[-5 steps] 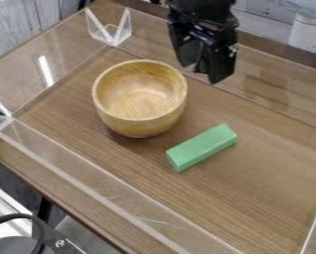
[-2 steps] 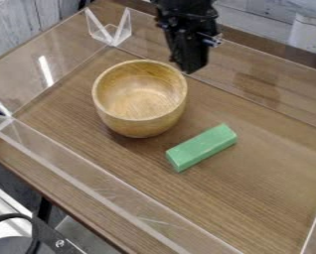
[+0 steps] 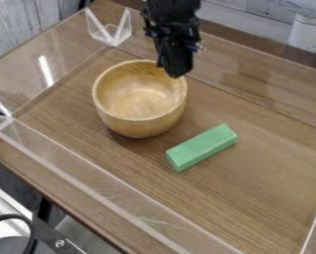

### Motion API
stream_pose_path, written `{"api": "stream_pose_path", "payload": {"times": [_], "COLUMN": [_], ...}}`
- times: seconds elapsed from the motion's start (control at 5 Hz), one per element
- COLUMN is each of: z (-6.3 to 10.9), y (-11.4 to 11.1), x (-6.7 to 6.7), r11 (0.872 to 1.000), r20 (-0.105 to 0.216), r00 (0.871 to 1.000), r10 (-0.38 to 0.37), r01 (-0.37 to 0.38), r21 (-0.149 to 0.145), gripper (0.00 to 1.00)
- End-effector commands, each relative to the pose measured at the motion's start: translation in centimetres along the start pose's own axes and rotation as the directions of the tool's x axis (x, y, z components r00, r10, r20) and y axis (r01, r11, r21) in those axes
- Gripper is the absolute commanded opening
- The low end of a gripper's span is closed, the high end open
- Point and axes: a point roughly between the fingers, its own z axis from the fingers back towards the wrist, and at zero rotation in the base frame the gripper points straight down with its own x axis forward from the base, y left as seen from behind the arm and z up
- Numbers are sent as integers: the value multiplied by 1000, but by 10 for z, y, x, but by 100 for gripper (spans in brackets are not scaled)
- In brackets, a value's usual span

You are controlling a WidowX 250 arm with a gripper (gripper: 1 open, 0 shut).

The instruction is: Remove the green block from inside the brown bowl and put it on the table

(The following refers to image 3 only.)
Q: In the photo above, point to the grey metal bracket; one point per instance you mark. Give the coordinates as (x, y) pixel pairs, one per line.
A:
(51, 242)

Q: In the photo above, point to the brown wooden bowl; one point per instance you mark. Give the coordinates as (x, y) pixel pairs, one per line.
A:
(138, 100)

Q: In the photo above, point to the green rectangular block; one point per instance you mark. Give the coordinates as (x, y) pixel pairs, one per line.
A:
(201, 147)

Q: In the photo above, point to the black table leg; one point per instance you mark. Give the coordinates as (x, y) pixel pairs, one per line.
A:
(44, 209)

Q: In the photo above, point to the clear acrylic enclosure wall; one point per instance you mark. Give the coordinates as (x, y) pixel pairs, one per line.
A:
(245, 202)

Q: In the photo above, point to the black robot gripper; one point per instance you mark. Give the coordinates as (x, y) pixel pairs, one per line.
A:
(171, 25)

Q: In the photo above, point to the white cylindrical container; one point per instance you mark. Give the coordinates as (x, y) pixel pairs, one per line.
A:
(303, 33)

